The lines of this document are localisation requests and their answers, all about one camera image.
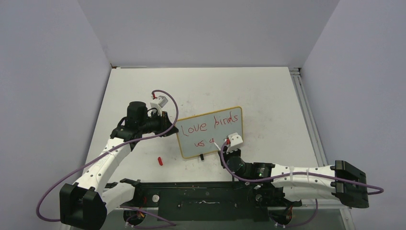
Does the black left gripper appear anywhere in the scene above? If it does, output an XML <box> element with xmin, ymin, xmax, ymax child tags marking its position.
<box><xmin>139</xmin><ymin>110</ymin><xmax>178</xmax><ymax>137</ymax></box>

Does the yellow framed small whiteboard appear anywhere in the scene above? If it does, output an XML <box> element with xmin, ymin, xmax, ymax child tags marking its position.
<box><xmin>175</xmin><ymin>106</ymin><xmax>244</xmax><ymax>159</ymax></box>

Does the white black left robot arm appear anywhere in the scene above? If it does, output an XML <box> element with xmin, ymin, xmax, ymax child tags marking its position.
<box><xmin>59</xmin><ymin>96</ymin><xmax>178</xmax><ymax>230</ymax></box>

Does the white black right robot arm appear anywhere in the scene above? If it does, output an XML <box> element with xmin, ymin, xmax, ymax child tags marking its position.
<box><xmin>218</xmin><ymin>149</ymin><xmax>369</xmax><ymax>208</ymax></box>

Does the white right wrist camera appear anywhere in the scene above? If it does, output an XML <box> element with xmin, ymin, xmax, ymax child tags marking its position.
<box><xmin>226</xmin><ymin>132</ymin><xmax>243</xmax><ymax>153</ymax></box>

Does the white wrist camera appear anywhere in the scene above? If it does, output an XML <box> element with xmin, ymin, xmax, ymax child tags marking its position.
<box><xmin>226</xmin><ymin>132</ymin><xmax>243</xmax><ymax>153</ymax></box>
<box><xmin>150</xmin><ymin>95</ymin><xmax>168</xmax><ymax>111</ymax></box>

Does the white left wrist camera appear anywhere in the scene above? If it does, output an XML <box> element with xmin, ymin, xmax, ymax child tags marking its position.
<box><xmin>150</xmin><ymin>95</ymin><xmax>168</xmax><ymax>111</ymax></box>

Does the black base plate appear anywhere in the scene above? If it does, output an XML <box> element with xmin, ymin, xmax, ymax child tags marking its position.
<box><xmin>122</xmin><ymin>179</ymin><xmax>302</xmax><ymax>221</ymax></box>

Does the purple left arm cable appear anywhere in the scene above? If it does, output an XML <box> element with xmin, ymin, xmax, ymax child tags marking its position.
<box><xmin>35</xmin><ymin>89</ymin><xmax>179</xmax><ymax>229</ymax></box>

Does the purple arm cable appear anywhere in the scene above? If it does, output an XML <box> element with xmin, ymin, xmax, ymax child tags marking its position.
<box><xmin>35</xmin><ymin>89</ymin><xmax>179</xmax><ymax>229</ymax></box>
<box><xmin>220</xmin><ymin>141</ymin><xmax>384</xmax><ymax>195</ymax></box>

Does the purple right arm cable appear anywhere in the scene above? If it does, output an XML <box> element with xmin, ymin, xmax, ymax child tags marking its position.
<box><xmin>220</xmin><ymin>141</ymin><xmax>384</xmax><ymax>195</ymax></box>

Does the aluminium rail at table edge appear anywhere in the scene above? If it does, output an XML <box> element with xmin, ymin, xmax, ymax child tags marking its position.
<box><xmin>289</xmin><ymin>68</ymin><xmax>328</xmax><ymax>166</ymax></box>

